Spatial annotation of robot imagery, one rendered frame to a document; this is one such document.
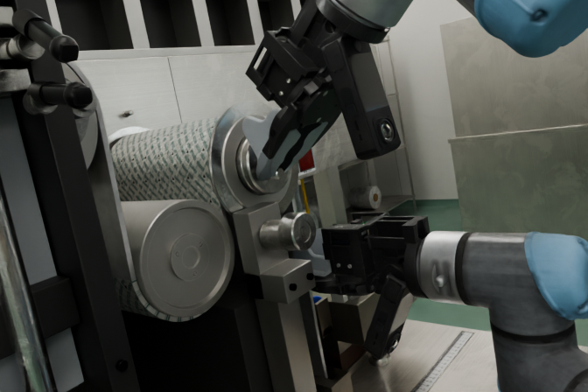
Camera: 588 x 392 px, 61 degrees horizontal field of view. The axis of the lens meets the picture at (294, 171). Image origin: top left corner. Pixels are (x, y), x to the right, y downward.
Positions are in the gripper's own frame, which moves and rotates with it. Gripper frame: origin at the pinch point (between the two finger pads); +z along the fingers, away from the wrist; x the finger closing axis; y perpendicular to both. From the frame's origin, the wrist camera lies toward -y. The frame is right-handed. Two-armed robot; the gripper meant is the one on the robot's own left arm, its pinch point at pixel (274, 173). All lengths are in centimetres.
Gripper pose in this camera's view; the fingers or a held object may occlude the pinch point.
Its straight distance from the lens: 55.2
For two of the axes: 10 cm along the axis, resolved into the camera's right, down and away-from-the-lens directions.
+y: -6.3, -7.1, 3.3
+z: -4.6, 6.7, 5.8
